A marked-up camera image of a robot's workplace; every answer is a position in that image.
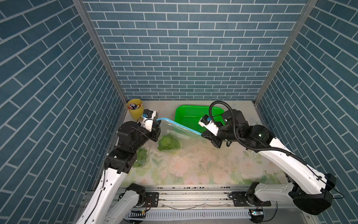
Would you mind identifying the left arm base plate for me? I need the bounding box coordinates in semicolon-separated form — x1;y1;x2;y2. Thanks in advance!
135;192;159;209

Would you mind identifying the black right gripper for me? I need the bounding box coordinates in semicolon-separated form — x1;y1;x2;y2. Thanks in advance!
200;122;240;147

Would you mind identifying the yellow pen cup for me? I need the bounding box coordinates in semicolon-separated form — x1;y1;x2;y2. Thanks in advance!
126;99;144;120

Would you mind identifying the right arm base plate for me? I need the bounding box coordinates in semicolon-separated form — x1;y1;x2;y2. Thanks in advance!
228;191;271;207

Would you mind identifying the green plastic basket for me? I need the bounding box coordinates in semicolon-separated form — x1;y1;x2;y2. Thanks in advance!
174;105;209;133

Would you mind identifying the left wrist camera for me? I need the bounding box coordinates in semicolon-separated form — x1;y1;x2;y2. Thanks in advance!
141;109;157;132

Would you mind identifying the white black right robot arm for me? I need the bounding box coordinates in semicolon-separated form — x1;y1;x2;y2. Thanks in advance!
199;110;337;215

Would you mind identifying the clear zipper bag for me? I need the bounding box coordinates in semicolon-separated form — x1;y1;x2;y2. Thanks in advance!
118;140;148;173
151;119;263;185

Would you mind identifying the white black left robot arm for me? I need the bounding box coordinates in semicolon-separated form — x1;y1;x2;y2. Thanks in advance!
77;119;160;224

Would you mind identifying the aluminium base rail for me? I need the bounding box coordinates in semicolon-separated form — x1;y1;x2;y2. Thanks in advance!
125;185;319;224

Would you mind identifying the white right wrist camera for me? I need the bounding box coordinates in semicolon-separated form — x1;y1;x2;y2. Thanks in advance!
198;114;219;136

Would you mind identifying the chinese cabbage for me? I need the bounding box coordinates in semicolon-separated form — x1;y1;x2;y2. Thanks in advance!
133;148;147;167
158;133;182;151

